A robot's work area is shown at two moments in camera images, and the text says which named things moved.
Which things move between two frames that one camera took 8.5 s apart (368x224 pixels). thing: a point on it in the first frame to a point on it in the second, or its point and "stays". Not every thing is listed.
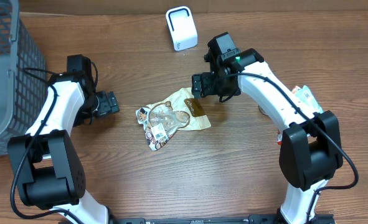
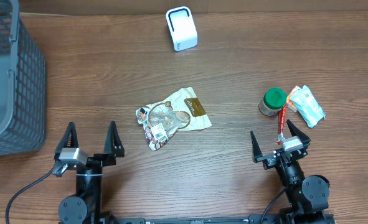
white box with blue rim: (182, 28) stays
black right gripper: (207, 79) to (303, 139)
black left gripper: (109, 103) to (94, 158)
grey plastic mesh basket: (15, 76) stays
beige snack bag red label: (162, 119) stays
